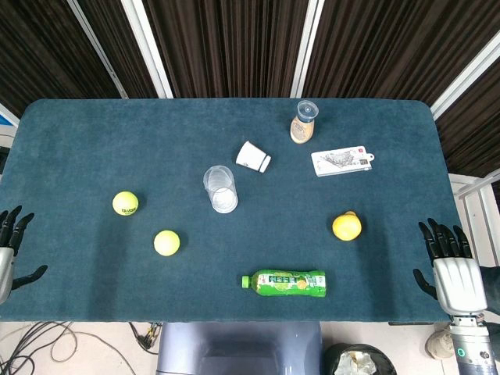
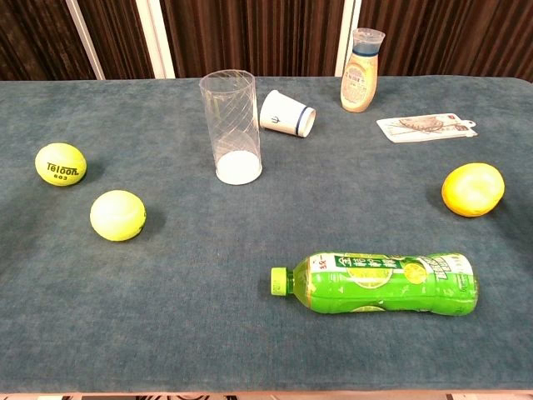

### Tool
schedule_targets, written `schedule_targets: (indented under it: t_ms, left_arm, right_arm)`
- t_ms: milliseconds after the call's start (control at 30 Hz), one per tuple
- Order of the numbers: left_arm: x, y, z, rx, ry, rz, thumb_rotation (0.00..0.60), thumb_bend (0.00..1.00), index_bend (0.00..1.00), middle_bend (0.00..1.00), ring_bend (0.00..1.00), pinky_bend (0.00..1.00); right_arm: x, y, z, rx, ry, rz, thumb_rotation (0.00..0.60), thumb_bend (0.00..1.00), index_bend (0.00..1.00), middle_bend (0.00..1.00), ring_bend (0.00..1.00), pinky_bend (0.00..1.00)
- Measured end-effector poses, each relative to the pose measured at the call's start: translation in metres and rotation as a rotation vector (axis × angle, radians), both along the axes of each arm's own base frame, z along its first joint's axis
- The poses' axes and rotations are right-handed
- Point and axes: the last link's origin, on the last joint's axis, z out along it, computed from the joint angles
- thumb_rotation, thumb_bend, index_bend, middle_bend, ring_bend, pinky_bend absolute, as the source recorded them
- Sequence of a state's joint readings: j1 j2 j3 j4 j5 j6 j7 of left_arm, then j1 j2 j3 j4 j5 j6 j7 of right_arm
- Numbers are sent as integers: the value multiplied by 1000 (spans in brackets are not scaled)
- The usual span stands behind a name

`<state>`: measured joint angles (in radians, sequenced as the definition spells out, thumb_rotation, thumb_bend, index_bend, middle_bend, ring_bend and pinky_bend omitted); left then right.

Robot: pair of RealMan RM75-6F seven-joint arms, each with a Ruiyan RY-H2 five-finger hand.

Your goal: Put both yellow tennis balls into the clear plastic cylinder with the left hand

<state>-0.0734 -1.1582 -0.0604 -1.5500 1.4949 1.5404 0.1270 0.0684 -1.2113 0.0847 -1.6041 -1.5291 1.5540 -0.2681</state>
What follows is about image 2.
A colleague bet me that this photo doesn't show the yellow-green tennis ball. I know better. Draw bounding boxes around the yellow-green tennis ball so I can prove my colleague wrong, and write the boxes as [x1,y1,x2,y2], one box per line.
[89,190,147,242]
[34,142,88,187]

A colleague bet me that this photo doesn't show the clear plastic ball tube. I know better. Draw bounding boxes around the clear plastic ball tube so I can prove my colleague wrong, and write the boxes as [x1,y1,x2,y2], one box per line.
[198,69,264,185]

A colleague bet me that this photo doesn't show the white paper cup blue rim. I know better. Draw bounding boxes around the white paper cup blue rim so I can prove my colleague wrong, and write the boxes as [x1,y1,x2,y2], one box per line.
[259,89,316,138]

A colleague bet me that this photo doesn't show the teal table cloth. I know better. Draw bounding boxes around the teal table cloth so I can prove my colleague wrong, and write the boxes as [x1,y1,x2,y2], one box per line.
[0,74,533,395]

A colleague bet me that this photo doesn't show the green tea plastic bottle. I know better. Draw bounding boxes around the green tea plastic bottle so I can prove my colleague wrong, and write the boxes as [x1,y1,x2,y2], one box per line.
[270,251,480,317]

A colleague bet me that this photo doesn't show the beige bottle with clear cap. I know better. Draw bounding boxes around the beige bottle with clear cap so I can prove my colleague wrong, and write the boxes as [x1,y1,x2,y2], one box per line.
[340,27,386,113]

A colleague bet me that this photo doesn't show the brown pleated curtain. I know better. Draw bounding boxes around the brown pleated curtain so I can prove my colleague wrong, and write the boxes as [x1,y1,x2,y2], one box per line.
[0,0,533,83]

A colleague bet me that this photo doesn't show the flat printed white package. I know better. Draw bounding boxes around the flat printed white package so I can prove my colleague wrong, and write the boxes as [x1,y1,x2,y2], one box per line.
[376,112,479,144]

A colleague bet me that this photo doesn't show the yellow lemon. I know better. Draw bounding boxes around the yellow lemon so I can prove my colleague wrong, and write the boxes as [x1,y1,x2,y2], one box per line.
[441,162,506,218]

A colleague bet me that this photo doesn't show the wide white frame post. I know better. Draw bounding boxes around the wide white frame post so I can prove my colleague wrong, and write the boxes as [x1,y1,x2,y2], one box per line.
[334,0,362,78]
[135,0,177,79]

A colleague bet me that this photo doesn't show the thin grey frame post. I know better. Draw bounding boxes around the thin grey frame post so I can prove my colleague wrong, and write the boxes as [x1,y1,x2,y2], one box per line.
[65,0,107,81]

